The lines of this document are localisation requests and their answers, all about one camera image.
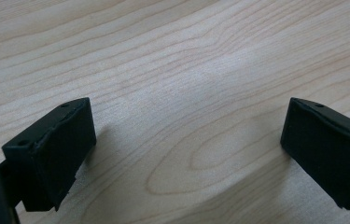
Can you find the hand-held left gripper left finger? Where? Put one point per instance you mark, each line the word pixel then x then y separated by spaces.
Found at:
pixel 51 155

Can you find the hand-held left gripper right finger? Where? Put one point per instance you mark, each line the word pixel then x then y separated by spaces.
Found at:
pixel 328 149

